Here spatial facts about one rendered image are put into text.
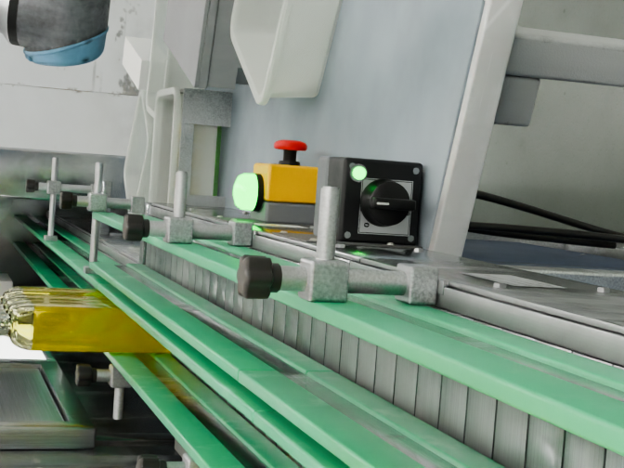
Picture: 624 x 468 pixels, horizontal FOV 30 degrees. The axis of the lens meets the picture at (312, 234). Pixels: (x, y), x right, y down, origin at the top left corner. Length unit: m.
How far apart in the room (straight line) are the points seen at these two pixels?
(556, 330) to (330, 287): 0.17
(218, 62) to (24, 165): 1.04
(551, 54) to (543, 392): 0.67
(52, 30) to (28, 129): 3.66
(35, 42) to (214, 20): 0.28
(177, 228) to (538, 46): 0.39
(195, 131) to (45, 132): 3.56
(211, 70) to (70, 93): 3.76
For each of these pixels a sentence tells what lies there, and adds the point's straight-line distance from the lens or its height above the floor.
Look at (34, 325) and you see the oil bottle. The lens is 1.48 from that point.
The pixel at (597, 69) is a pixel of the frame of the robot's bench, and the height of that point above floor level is 0.60.
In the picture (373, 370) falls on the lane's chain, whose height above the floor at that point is 0.88.
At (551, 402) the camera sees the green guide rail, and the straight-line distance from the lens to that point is 0.47.
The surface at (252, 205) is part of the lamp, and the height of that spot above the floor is 0.84.
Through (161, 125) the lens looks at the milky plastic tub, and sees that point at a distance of 1.99.
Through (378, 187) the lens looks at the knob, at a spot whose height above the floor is 0.81.
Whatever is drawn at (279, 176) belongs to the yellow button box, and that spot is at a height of 0.81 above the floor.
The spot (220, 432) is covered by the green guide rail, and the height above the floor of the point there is 0.92.
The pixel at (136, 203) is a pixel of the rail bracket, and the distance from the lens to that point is 1.78.
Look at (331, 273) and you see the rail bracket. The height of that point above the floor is 0.95.
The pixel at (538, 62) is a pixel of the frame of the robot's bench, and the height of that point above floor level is 0.66.
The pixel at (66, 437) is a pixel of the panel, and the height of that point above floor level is 1.02.
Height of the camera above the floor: 1.20
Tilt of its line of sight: 18 degrees down
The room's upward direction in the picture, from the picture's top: 87 degrees counter-clockwise
